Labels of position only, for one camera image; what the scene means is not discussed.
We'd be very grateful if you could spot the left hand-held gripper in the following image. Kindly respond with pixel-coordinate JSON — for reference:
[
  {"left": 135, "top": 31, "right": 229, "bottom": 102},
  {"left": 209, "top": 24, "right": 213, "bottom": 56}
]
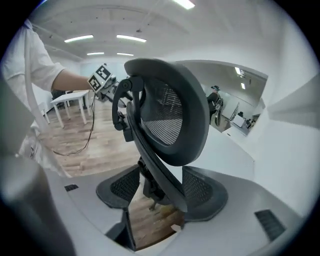
[{"left": 87, "top": 62, "right": 134, "bottom": 110}]

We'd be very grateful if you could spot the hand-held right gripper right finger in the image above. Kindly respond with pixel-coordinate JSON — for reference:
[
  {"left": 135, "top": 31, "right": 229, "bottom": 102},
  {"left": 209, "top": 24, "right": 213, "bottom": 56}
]
[{"left": 136, "top": 166, "right": 305, "bottom": 256}]

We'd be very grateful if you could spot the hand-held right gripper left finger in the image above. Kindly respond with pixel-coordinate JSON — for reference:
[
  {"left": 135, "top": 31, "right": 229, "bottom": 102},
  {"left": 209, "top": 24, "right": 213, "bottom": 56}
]
[{"left": 46, "top": 164, "right": 142, "bottom": 256}]

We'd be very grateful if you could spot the black mesh office chair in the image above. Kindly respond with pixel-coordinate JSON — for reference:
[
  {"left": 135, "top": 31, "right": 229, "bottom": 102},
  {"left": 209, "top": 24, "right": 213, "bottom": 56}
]
[{"left": 111, "top": 57, "right": 211, "bottom": 214}]

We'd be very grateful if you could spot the person's left forearm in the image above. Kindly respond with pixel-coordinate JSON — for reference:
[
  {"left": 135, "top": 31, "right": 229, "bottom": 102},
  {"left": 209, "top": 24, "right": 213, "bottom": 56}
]
[{"left": 51, "top": 68, "right": 92, "bottom": 92}]

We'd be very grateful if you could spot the black swivel chair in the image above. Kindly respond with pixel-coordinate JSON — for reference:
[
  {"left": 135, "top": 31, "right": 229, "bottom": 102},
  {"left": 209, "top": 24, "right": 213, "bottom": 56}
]
[{"left": 51, "top": 88, "right": 68, "bottom": 101}]

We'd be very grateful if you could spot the white table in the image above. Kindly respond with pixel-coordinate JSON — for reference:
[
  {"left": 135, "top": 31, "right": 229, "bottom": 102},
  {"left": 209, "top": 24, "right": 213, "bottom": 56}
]
[{"left": 50, "top": 89, "right": 91, "bottom": 129}]

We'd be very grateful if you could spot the person's white clothing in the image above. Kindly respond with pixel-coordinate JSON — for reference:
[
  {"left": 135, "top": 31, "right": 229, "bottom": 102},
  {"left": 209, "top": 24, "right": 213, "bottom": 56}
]
[{"left": 0, "top": 19, "right": 66, "bottom": 177}]

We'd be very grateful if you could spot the white desk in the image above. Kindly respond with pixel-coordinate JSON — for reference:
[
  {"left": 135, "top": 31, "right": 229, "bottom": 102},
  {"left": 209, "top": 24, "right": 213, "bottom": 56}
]
[{"left": 183, "top": 129, "right": 256, "bottom": 183}]

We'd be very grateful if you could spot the white low cabinet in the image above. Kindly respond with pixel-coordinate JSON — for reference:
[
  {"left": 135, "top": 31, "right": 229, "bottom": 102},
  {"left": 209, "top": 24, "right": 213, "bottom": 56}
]
[{"left": 221, "top": 123, "right": 251, "bottom": 141}]

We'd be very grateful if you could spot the thin black cable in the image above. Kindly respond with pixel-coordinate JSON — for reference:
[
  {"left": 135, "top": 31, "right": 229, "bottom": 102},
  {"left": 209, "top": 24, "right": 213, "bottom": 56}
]
[{"left": 51, "top": 92, "right": 98, "bottom": 157}]

